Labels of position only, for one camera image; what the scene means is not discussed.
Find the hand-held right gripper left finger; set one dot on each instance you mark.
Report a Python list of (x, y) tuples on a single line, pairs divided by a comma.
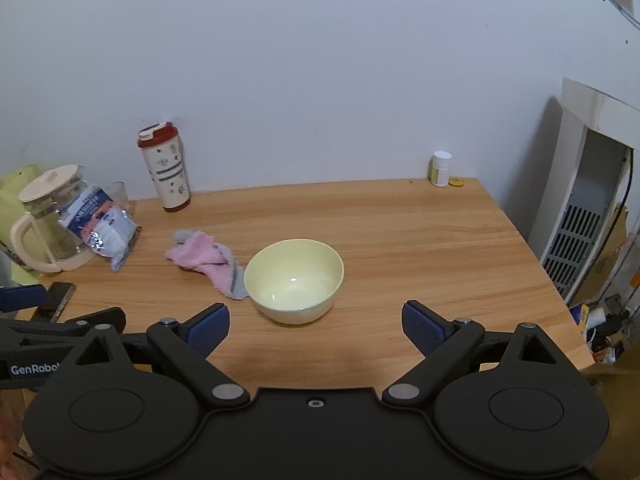
[(212, 329)]

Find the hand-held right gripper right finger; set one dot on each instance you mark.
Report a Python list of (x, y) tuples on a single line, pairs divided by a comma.
[(421, 329)]

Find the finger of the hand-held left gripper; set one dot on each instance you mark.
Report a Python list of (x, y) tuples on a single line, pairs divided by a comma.
[(75, 321), (20, 296)]

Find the pink and grey cloth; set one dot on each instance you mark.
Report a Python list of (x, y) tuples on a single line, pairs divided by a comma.
[(200, 256)]

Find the pale yellow bowl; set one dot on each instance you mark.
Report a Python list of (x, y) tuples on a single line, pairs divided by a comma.
[(295, 280)]

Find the black smartphone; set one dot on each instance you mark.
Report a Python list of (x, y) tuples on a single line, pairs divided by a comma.
[(56, 301)]

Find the blue and silver snack packet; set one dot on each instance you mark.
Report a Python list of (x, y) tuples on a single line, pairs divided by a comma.
[(102, 225)]

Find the glass pitcher with cream lid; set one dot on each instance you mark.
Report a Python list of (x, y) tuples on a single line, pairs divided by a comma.
[(46, 192)]

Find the yellow-green cloth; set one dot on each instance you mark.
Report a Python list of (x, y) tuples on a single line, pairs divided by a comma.
[(10, 185)]

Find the clear glass cup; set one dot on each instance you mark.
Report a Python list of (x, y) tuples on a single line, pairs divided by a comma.
[(120, 194)]

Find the small yellow disc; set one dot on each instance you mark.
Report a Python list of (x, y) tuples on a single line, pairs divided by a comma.
[(456, 181)]

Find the white pill bottle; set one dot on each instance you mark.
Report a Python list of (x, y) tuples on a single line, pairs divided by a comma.
[(441, 167)]

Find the white tumbler with red lid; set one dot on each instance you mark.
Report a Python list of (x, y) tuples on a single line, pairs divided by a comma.
[(167, 170)]

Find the brown cardboard box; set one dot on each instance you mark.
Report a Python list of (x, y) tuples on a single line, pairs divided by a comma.
[(620, 410)]

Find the white standing appliance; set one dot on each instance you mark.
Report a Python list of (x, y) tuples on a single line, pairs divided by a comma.
[(565, 160)]

